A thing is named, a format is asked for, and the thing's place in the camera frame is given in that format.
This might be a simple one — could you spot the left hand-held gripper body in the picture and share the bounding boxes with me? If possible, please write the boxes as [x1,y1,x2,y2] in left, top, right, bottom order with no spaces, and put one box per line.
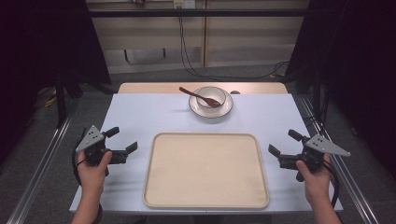
[75,125,129,177]

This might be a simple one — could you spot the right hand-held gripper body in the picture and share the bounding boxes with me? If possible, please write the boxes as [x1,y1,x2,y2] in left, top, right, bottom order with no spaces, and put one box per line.
[277,133,351,183]

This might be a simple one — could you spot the person's left hand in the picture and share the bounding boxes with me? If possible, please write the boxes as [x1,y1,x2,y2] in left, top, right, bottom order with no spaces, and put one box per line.
[76,150,113,193]

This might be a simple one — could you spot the person's right hand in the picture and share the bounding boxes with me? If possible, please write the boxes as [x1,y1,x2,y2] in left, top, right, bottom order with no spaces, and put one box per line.
[295,153,332,203]

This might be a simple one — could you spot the white table mat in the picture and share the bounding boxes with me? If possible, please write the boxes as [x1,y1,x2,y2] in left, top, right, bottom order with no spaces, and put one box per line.
[68,92,345,215]

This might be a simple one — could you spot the black metal stand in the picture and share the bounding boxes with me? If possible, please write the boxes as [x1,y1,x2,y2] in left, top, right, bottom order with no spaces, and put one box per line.
[297,66,331,133]
[54,69,82,129]

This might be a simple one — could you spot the wooden table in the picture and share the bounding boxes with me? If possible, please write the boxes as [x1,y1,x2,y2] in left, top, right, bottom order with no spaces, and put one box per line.
[117,81,290,95]

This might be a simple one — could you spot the beige rectangular tray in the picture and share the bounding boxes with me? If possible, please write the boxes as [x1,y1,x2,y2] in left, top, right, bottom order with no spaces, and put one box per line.
[142,132,271,210]

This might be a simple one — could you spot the white plate with dark rim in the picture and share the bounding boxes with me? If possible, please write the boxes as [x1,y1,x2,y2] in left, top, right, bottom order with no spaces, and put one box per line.
[188,88,234,119]

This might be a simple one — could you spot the black wristband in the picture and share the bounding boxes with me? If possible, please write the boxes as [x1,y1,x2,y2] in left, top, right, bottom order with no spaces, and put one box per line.
[92,203,105,224]

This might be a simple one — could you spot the brown wooden spoon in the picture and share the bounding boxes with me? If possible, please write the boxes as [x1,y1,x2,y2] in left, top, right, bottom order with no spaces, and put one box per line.
[178,86,223,109]

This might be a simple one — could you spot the white bowl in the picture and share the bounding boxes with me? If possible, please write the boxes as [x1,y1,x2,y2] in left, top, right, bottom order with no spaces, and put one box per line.
[195,86,228,111]

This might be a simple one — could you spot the black curtain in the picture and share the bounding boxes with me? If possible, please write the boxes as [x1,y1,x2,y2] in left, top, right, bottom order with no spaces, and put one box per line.
[0,0,112,166]
[284,0,396,172]

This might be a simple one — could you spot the black horizontal bar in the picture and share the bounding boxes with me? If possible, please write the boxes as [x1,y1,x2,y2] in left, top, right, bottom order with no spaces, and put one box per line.
[87,8,310,19]

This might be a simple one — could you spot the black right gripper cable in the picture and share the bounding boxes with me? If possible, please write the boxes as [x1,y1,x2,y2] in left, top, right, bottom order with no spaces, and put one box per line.
[321,160,341,209]

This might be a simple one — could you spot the aluminium floor rail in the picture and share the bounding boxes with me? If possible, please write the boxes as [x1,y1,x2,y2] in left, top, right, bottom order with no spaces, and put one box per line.
[297,94,381,224]
[5,99,82,224]

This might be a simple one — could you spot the yellow cable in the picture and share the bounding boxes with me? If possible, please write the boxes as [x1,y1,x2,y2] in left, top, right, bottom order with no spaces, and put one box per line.
[43,89,59,108]

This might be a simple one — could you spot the black hanging wall cables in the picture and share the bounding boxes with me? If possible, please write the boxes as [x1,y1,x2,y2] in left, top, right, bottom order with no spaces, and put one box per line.
[177,7,290,81]

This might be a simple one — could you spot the white wall socket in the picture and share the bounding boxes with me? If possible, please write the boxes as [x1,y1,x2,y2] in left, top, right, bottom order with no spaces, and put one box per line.
[173,0,197,9]

